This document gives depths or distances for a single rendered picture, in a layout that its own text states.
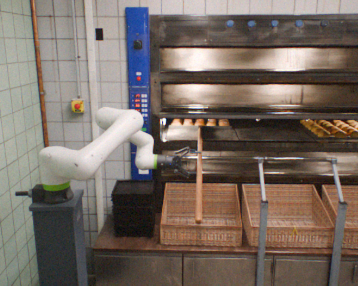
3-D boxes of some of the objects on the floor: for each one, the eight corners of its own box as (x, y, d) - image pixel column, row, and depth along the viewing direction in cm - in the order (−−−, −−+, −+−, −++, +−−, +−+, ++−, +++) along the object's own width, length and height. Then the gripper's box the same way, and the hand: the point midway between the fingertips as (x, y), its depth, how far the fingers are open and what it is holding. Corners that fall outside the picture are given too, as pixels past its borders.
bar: (156, 302, 289) (153, 154, 259) (326, 307, 284) (343, 157, 254) (151, 333, 259) (148, 169, 229) (342, 339, 254) (363, 172, 224)
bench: (113, 274, 323) (110, 212, 309) (406, 283, 314) (417, 218, 299) (96, 322, 269) (91, 248, 254) (451, 334, 260) (467, 257, 245)
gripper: (166, 141, 239) (201, 142, 238) (167, 179, 245) (200, 179, 244) (166, 144, 231) (201, 145, 230) (166, 183, 238) (200, 183, 237)
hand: (198, 162), depth 237 cm, fingers open, 13 cm apart
